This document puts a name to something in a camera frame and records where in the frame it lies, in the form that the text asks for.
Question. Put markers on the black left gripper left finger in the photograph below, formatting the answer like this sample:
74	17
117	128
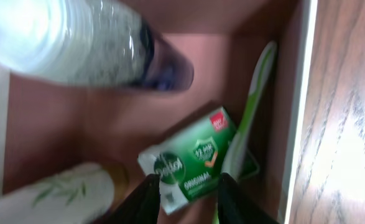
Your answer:
141	206

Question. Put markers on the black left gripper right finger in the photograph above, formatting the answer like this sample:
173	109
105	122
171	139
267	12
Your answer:
234	207

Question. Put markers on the white cream tube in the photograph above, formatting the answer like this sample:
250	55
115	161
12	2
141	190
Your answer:
78	195

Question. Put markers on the green soap box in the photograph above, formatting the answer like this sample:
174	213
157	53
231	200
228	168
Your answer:
189	162

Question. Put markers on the green toothbrush with clear cap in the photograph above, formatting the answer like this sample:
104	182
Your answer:
239	162

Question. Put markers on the clear bottle with purple liquid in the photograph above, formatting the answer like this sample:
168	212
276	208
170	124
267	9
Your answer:
101	44

